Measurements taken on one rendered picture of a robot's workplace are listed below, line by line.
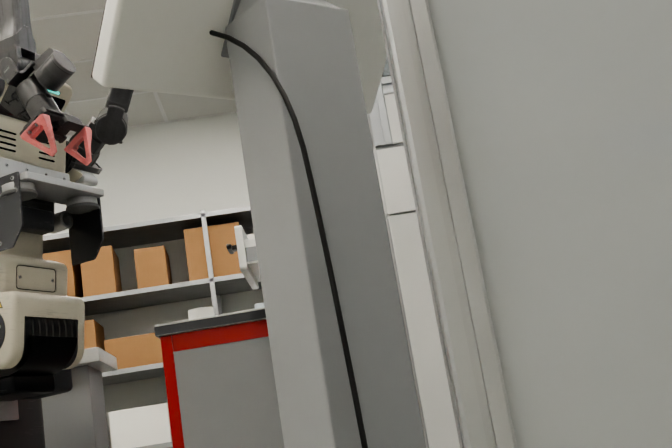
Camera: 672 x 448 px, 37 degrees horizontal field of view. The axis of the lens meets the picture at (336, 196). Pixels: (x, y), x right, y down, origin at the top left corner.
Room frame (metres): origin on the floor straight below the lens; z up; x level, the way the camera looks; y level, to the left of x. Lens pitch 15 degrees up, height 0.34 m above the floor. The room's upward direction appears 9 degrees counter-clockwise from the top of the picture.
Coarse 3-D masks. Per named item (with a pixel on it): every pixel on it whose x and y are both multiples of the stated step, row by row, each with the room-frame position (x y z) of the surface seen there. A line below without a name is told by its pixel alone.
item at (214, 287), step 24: (192, 216) 6.09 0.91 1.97; (216, 216) 6.13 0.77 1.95; (240, 216) 6.23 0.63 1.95; (48, 240) 6.04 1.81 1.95; (120, 240) 6.34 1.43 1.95; (144, 240) 6.44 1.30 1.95; (168, 240) 6.55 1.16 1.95; (144, 288) 6.07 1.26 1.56; (168, 288) 6.08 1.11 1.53; (192, 288) 6.19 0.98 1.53; (216, 288) 6.32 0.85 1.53; (240, 288) 6.46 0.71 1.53; (96, 312) 6.46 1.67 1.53; (216, 312) 6.10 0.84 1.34
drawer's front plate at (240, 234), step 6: (234, 228) 2.34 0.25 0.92; (240, 228) 2.34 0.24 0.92; (240, 234) 2.34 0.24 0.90; (240, 240) 2.34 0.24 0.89; (240, 246) 2.34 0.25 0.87; (240, 252) 2.34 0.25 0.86; (240, 258) 2.34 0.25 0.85; (246, 258) 2.36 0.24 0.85; (240, 264) 2.34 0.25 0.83; (246, 264) 2.34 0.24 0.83; (246, 270) 2.36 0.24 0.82; (246, 276) 2.43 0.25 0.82; (252, 276) 2.47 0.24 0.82; (252, 282) 2.53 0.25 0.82; (252, 288) 2.61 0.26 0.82
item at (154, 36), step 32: (128, 0) 1.32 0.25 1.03; (160, 0) 1.35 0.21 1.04; (192, 0) 1.38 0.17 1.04; (224, 0) 1.41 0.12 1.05; (256, 0) 1.38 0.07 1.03; (320, 0) 1.45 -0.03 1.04; (352, 0) 1.54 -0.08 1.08; (128, 32) 1.35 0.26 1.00; (160, 32) 1.38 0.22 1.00; (192, 32) 1.41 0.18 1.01; (224, 32) 1.44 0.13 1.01; (352, 32) 1.58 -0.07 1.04; (96, 64) 1.39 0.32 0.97; (128, 64) 1.38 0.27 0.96; (160, 64) 1.41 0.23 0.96; (192, 64) 1.44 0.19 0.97; (224, 64) 1.48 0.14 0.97; (384, 64) 1.66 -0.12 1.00; (224, 96) 1.51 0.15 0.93
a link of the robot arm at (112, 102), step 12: (108, 96) 2.30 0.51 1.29; (120, 96) 2.30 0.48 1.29; (108, 108) 2.29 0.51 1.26; (120, 108) 2.30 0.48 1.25; (96, 120) 2.32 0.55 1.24; (108, 120) 2.31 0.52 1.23; (120, 120) 2.31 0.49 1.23; (96, 132) 2.32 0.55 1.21; (108, 132) 2.32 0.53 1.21; (120, 132) 2.33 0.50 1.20; (108, 144) 2.34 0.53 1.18
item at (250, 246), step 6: (246, 240) 2.36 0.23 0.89; (252, 240) 2.36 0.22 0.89; (246, 246) 2.36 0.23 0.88; (252, 246) 2.36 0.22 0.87; (246, 252) 2.36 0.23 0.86; (252, 252) 2.36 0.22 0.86; (252, 258) 2.36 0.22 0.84; (252, 264) 2.38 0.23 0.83; (258, 264) 2.39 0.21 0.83; (252, 270) 2.45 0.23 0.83; (258, 270) 2.46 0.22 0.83; (258, 276) 2.54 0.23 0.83
